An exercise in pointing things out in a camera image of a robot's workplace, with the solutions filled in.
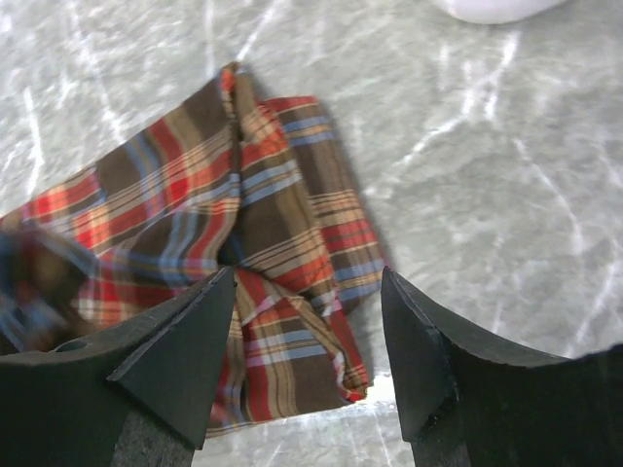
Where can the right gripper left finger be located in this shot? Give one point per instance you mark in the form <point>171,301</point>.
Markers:
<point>139,393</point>

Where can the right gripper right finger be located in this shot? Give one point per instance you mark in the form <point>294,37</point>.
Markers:
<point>468,397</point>

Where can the plaid long sleeve shirt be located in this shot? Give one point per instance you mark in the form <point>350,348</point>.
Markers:
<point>226,179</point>

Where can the white plastic basket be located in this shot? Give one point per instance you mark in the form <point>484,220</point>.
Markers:
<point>495,11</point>

